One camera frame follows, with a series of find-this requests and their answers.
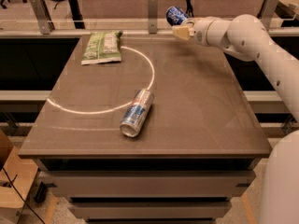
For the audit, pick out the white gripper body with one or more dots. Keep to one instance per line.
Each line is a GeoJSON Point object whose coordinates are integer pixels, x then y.
{"type": "Point", "coordinates": [200, 30]}

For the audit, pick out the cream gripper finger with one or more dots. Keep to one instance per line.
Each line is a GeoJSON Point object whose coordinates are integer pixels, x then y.
{"type": "Point", "coordinates": [182, 32]}

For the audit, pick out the blue pepsi can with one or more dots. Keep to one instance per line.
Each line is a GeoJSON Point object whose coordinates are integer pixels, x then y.
{"type": "Point", "coordinates": [175, 16]}

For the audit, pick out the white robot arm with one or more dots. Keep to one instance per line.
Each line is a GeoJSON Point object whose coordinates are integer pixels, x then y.
{"type": "Point", "coordinates": [246, 39]}

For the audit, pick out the silver blue red bull can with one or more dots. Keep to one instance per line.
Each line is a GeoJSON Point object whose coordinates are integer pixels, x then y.
{"type": "Point", "coordinates": [135, 115]}

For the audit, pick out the green jalapeno chip bag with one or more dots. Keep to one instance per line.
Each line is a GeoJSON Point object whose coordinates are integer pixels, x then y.
{"type": "Point", "coordinates": [103, 47]}

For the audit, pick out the black desk leg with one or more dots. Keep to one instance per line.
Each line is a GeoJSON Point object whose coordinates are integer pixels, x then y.
{"type": "Point", "coordinates": [76, 15]}

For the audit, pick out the grey upper drawer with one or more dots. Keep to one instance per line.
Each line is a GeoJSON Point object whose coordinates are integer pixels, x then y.
{"type": "Point", "coordinates": [148, 184]}

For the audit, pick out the grey drawer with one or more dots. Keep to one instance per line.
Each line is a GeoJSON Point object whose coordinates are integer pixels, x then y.
{"type": "Point", "coordinates": [148, 184]}
{"type": "Point", "coordinates": [109, 211]}

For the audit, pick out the grey lower drawer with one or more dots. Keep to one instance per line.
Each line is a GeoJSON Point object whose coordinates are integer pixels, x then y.
{"type": "Point", "coordinates": [109, 211]}

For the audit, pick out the cardboard box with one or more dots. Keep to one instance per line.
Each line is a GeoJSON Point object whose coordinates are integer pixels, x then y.
{"type": "Point", "coordinates": [16, 179]}

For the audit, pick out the middle metal rail bracket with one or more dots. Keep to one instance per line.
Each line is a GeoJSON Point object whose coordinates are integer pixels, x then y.
{"type": "Point", "coordinates": [152, 16]}

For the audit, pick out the metal rail bracket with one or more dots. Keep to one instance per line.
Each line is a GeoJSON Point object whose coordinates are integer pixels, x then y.
{"type": "Point", "coordinates": [41, 16]}
{"type": "Point", "coordinates": [152, 16]}
{"type": "Point", "coordinates": [268, 10]}

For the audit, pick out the right metal rail bracket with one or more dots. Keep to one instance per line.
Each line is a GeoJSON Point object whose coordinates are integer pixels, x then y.
{"type": "Point", "coordinates": [268, 10]}

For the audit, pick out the left metal rail bracket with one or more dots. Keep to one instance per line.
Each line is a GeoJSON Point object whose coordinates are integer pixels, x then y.
{"type": "Point", "coordinates": [41, 16]}

